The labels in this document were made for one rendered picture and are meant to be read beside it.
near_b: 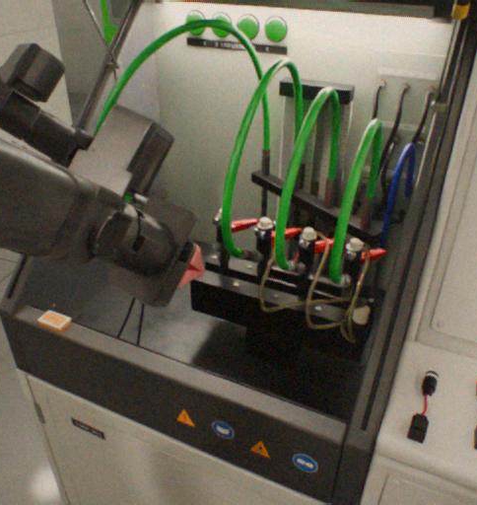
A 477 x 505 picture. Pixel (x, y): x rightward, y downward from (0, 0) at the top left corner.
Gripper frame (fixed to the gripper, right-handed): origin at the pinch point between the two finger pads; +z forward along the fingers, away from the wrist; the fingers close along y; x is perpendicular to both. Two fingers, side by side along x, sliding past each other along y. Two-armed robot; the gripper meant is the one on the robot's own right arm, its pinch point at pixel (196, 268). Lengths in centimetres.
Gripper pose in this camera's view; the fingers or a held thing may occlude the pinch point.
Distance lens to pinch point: 57.8
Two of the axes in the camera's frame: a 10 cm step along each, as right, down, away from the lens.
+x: -7.7, -3.6, 5.3
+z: 4.6, 2.7, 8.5
